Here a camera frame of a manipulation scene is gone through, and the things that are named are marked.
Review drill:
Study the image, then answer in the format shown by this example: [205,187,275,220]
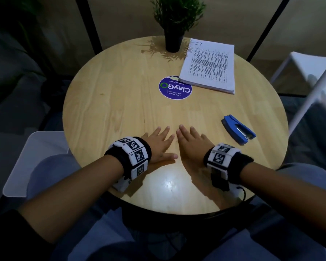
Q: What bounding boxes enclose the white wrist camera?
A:
[229,184,245,195]
[113,176,132,193]

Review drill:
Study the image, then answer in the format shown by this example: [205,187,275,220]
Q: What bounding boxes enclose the white metal chair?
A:
[270,51,326,136]

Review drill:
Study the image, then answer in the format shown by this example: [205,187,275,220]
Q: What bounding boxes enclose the person's right forearm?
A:
[240,161,326,237]

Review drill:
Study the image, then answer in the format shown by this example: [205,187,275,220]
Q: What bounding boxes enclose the person's left forearm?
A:
[17,154,125,244]

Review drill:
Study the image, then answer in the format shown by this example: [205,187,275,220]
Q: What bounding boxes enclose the blue stapler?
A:
[221,114,257,146]

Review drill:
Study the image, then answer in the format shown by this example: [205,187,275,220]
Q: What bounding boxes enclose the black partition frame post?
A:
[75,0,103,55]
[246,0,292,63]

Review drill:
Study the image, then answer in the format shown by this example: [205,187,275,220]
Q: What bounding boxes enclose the person's right hand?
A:
[176,124,215,167]

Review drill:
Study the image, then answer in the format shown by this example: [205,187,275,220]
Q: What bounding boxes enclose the person's grey trousers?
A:
[26,154,326,261]

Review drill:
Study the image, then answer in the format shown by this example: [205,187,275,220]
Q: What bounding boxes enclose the stack of white printed papers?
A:
[179,38,235,95]

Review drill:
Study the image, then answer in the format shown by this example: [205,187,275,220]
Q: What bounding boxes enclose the small potted green plant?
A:
[151,0,207,53]

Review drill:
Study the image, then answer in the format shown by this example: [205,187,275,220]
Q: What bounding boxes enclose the person's left hand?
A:
[141,126,179,164]

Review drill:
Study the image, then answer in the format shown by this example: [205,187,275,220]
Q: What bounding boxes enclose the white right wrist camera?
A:
[229,184,245,195]

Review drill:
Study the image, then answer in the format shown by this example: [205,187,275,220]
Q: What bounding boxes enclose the person's black sleeve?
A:
[0,209,55,261]

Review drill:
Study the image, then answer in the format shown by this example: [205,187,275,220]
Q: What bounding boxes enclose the round purple sticker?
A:
[158,76,193,100]

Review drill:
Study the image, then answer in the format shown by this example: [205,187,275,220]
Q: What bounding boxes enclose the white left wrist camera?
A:
[113,176,132,193]

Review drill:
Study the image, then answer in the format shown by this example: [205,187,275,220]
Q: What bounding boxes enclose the black right wristband with markers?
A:
[204,143,255,192]

